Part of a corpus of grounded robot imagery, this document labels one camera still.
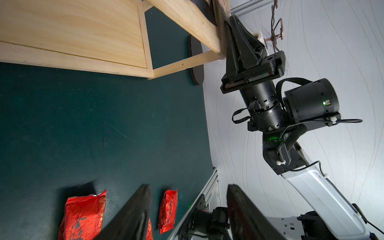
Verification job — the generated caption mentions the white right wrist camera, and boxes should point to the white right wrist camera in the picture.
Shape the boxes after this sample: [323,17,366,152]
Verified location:
[253,30,266,46]

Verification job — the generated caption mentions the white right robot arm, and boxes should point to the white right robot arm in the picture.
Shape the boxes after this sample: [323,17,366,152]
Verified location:
[221,15,376,240]

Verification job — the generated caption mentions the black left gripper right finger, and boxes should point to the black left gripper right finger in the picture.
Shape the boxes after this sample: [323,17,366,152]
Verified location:
[227,185,284,240]

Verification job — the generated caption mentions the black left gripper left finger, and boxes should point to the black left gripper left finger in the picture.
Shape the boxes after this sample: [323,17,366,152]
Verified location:
[95,184,152,240]

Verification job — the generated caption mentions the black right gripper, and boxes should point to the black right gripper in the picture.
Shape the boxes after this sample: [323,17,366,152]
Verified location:
[220,15,286,94]

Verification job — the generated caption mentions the red tea bag centre left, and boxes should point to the red tea bag centre left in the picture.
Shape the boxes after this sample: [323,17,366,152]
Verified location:
[58,190,107,240]

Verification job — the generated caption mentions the green table mat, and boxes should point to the green table mat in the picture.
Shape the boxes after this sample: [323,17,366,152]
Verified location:
[0,6,214,240]

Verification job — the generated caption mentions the red tea bag far right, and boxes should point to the red tea bag far right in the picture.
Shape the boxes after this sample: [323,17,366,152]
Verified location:
[158,190,178,235]

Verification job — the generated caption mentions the red tea bag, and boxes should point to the red tea bag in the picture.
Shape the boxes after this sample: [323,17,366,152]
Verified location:
[146,218,154,240]
[158,190,178,235]
[58,190,107,240]

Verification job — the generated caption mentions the red tea bag centre right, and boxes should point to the red tea bag centre right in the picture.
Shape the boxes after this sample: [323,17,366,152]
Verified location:
[146,218,154,240]

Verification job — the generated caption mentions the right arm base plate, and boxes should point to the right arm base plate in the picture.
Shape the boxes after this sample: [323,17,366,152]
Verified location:
[177,194,231,240]

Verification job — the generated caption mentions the wooden two-tier shelf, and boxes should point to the wooden two-tier shelf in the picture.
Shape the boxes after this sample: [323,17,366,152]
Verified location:
[1,1,220,79]

